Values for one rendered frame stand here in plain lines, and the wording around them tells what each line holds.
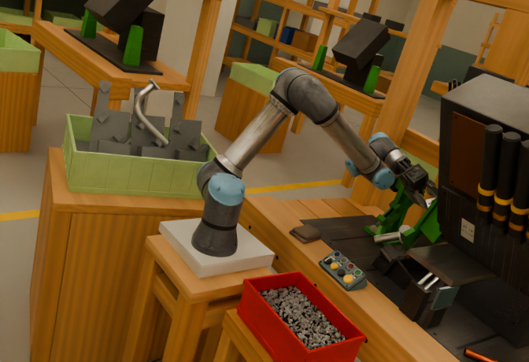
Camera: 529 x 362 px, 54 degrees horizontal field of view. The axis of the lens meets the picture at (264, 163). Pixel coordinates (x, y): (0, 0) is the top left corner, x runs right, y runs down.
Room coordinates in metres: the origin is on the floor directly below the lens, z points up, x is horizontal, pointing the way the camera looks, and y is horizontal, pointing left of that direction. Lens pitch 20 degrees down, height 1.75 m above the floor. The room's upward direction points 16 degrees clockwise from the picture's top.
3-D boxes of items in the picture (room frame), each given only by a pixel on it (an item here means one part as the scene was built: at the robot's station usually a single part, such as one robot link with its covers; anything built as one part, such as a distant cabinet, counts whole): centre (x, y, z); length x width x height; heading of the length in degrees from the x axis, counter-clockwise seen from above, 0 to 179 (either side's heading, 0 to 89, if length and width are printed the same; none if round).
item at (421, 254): (1.42, -0.67, 1.11); 0.39 x 0.16 x 0.03; 129
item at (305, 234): (1.71, -0.22, 0.91); 0.10 x 0.08 x 0.03; 139
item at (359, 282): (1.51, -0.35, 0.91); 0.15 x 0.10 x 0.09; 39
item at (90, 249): (2.03, 0.52, 0.39); 0.68 x 0.52 x 0.79; 119
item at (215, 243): (1.48, 0.09, 0.94); 0.15 x 0.15 x 0.10
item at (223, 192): (1.50, 0.09, 1.06); 0.13 x 0.12 x 0.14; 22
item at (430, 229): (1.56, -0.60, 1.17); 0.13 x 0.12 x 0.20; 39
